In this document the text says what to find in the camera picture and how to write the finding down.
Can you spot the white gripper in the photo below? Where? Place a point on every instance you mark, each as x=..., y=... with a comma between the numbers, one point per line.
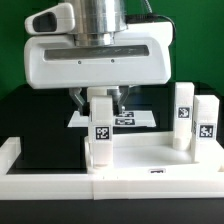
x=138, y=56

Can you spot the white desk top tray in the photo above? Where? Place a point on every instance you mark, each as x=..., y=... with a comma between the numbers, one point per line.
x=152, y=153

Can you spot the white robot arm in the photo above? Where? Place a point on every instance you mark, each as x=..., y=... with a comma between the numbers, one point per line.
x=94, y=43

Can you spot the fiducial marker sheet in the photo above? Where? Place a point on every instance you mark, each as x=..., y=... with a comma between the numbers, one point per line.
x=136, y=118

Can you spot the white U-shaped obstacle fence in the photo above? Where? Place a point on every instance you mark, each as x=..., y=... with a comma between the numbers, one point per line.
x=99, y=186

